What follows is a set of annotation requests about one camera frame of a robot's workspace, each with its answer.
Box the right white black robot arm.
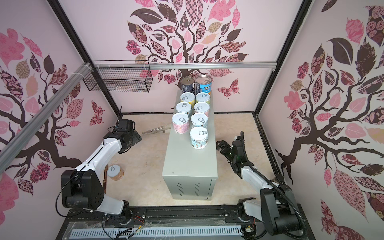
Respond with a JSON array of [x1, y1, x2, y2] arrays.
[[216, 132, 309, 240]]

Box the blue chicken noodle soup can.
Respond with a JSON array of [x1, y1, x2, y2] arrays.
[[196, 75, 213, 95]]

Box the aluminium rail left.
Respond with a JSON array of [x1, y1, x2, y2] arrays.
[[1, 63, 92, 173]]

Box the grey metal cabinet counter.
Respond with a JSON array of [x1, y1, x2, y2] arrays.
[[162, 99, 218, 201]]

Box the metal tongs cream tips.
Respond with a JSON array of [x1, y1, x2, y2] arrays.
[[143, 125, 171, 135]]

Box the white slotted cable duct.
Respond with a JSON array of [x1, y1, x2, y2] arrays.
[[64, 226, 243, 240]]

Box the brown spice bottle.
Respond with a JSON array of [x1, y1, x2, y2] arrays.
[[272, 174, 285, 185]]

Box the black wire basket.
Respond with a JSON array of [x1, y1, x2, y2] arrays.
[[83, 60, 154, 93]]

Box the brown wooden knife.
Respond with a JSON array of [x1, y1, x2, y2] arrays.
[[103, 165, 109, 193]]

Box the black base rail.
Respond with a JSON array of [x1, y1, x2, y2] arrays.
[[53, 203, 307, 240]]

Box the light teal short can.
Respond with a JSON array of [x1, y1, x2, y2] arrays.
[[190, 127, 209, 150]]

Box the pink short can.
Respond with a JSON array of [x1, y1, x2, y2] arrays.
[[194, 102, 210, 117], [172, 113, 189, 134]]

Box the aluminium rail back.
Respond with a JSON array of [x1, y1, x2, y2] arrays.
[[94, 62, 277, 70]]

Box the small yellow can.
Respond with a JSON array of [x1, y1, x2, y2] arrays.
[[180, 92, 195, 106]]

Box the aluminium rail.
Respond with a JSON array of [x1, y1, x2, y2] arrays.
[[1, 63, 92, 173], [94, 62, 277, 70]]

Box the dark navy tall can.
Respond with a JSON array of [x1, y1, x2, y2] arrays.
[[180, 76, 195, 94]]

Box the brown short can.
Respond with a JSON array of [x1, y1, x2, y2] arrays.
[[107, 165, 124, 181]]

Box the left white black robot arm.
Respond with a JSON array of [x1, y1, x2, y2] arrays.
[[58, 119, 142, 219]]

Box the green short can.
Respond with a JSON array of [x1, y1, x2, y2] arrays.
[[195, 93, 211, 104]]

